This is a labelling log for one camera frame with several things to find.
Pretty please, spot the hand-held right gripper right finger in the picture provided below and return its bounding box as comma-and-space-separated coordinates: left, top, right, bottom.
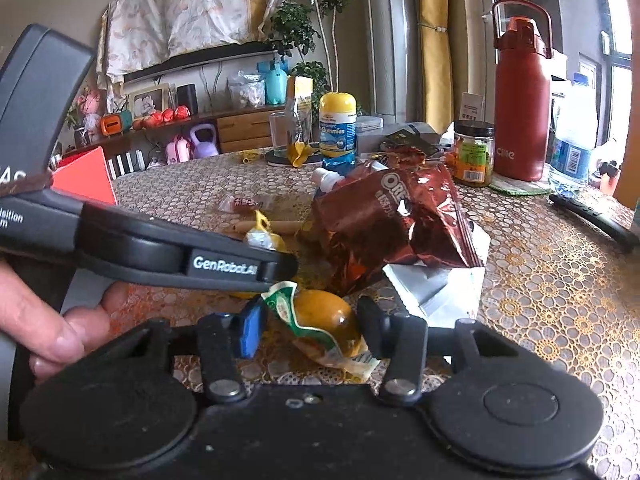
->
356, 296, 507, 407

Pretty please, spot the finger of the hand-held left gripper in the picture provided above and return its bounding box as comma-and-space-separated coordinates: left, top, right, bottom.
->
125, 242, 299, 295

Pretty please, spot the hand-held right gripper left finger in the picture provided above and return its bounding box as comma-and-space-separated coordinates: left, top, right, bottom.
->
107, 295, 269, 404

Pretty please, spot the yellow snack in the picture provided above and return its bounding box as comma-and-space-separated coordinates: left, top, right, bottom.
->
262, 280, 379, 382

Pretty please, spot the white cardboard box red flap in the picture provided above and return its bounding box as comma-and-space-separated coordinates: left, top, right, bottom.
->
50, 146, 119, 206

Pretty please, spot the clear plastic packet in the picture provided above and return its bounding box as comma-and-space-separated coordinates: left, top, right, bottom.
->
382, 224, 492, 332

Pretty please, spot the brown foil cookie bag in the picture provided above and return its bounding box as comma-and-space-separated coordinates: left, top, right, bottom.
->
312, 159, 483, 297

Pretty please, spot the person's left hand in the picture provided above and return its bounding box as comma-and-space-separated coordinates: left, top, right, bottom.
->
0, 259, 132, 386

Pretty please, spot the small yellow snack packet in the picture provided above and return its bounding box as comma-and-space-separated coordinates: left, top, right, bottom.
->
244, 210, 287, 252

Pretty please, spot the pink flower bouquet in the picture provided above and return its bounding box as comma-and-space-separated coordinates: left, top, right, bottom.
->
77, 87, 104, 132

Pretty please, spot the small red candy wrapper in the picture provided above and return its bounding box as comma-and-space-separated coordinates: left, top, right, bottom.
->
218, 195, 274, 212

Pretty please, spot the orange radio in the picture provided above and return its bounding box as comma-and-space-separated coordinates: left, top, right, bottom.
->
100, 112, 134, 137

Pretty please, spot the white router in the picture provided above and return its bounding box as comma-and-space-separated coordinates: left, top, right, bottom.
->
106, 151, 147, 179

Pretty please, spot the black round coaster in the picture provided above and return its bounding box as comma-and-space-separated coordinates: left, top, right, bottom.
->
265, 147, 326, 167

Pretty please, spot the purple kettlebell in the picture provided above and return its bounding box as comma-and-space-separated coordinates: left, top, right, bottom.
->
189, 124, 220, 160

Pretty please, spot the pink toy bag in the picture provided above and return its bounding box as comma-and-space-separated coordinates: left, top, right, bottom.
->
165, 135, 192, 165

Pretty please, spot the wooden television cabinet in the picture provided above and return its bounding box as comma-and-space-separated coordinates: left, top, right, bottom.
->
60, 104, 292, 162

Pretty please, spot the clear drinking glass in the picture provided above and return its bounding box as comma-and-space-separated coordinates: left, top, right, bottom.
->
269, 111, 297, 159

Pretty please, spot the blue snack packet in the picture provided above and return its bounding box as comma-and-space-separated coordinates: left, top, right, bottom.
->
322, 156, 358, 177

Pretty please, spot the black speaker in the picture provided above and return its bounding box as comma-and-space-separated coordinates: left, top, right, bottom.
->
176, 84, 200, 116

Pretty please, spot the black television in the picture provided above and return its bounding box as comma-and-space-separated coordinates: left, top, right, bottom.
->
122, 40, 281, 84

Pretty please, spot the yellow-capped gummies bottle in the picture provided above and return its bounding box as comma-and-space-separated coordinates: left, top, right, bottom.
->
318, 91, 359, 159

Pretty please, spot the clear plastic bag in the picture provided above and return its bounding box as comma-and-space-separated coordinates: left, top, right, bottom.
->
227, 71, 266, 110

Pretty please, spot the floral cloth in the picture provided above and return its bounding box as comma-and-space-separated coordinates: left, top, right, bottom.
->
101, 0, 282, 82

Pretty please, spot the teal bottle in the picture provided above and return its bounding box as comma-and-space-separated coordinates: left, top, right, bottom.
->
265, 57, 289, 106

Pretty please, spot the grey flat box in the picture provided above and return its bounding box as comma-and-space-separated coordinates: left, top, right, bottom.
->
357, 121, 442, 155

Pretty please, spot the green-label glass jar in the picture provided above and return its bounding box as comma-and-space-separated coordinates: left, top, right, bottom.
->
452, 120, 496, 189

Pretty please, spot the green round mat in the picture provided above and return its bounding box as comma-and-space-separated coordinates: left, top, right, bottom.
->
487, 177, 557, 197

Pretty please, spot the white paper card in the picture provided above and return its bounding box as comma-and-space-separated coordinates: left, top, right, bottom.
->
460, 92, 486, 124

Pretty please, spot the green potted plant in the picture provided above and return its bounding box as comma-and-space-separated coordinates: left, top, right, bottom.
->
269, 0, 357, 112

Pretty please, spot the clear plastic water bottle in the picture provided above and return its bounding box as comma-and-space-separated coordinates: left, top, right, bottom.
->
547, 72, 599, 192

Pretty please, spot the red water bottle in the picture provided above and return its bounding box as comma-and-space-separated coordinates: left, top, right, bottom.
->
490, 0, 554, 182

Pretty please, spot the grey tower air conditioner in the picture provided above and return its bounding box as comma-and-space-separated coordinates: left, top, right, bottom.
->
362, 0, 422, 126

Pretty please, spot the yellow curtain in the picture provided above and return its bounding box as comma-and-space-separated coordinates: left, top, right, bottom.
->
417, 0, 454, 134

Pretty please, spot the picture frame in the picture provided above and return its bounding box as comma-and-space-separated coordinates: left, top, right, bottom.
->
127, 82, 171, 121

